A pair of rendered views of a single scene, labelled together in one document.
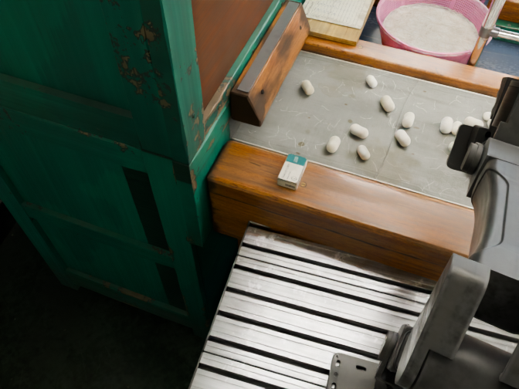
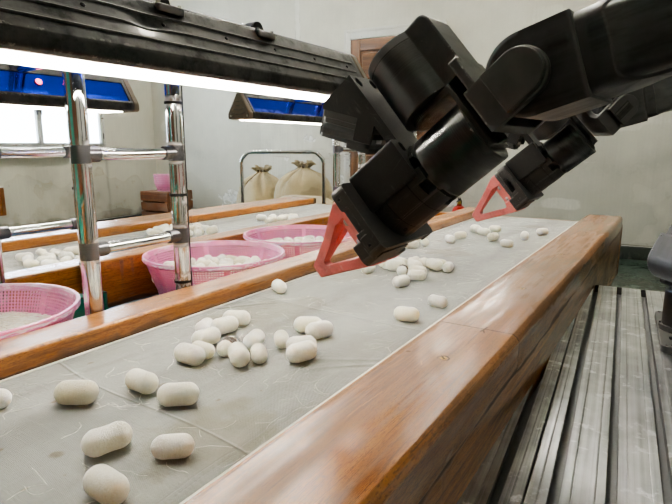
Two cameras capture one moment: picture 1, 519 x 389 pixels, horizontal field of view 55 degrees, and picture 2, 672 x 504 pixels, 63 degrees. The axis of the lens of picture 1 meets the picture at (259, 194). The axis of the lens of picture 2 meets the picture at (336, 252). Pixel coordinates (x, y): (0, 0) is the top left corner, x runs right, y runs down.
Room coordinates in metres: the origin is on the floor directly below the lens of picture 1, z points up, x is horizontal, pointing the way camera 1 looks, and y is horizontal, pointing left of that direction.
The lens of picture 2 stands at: (0.41, 0.15, 0.97)
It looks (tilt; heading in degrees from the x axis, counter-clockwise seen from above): 11 degrees down; 282
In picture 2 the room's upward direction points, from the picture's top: straight up
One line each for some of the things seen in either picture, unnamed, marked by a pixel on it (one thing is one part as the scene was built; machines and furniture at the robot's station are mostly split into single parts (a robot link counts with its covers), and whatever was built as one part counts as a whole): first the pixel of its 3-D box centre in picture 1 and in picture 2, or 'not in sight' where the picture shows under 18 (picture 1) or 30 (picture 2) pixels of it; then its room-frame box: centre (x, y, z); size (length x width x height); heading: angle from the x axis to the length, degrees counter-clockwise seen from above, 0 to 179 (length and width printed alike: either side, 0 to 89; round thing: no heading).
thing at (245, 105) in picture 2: not in sight; (305, 111); (0.87, -1.56, 1.08); 0.62 x 0.08 x 0.07; 70
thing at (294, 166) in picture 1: (292, 171); not in sight; (0.54, -0.06, 0.78); 0.06 x 0.04 x 0.02; 160
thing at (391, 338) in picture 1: (411, 366); not in sight; (0.21, -0.21, 0.77); 0.09 x 0.06 x 0.06; 64
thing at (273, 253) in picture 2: not in sight; (216, 276); (0.85, -0.81, 0.72); 0.27 x 0.27 x 0.10
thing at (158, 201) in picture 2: not in sight; (167, 201); (3.68, -5.77, 0.32); 0.42 x 0.42 x 0.64; 74
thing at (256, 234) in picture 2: not in sight; (300, 252); (0.75, -1.07, 0.72); 0.27 x 0.27 x 0.10
